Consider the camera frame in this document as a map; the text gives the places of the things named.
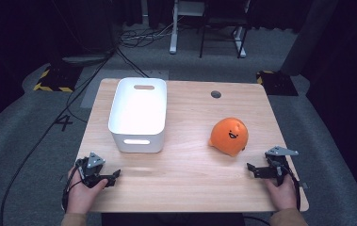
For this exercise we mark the black metal chair frame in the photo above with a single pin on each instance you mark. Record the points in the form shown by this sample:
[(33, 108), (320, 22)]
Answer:
[(223, 22)]

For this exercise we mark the white desk leg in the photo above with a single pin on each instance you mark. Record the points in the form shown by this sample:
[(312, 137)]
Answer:
[(174, 31), (240, 44)]

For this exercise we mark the grey pillar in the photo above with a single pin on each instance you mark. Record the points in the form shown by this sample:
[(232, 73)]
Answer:
[(308, 37)]

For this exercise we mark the black yellow striped base plate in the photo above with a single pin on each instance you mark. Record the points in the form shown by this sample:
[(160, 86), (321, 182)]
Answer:
[(58, 80), (276, 83)]

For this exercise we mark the white plastic storage bin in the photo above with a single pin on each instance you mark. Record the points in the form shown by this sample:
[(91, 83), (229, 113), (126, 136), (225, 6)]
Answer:
[(138, 109)]

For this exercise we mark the person's right hand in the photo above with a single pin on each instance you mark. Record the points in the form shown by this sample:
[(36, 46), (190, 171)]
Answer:
[(283, 196)]

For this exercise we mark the grey round stand base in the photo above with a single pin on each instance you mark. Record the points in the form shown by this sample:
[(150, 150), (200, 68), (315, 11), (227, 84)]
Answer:
[(83, 59)]

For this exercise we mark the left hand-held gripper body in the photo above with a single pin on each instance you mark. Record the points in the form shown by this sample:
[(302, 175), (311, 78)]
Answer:
[(89, 174)]

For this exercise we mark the person's left hand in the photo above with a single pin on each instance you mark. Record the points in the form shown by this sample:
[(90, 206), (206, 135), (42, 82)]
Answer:
[(80, 196)]

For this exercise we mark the person's dark lap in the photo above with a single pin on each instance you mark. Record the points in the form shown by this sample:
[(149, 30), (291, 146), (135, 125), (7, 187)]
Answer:
[(173, 219)]

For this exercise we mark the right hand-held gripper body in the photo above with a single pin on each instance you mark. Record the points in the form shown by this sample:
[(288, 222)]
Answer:
[(276, 161)]

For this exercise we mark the orange smiling plush toy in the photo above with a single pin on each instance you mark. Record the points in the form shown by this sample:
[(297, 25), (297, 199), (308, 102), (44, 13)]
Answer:
[(228, 136)]

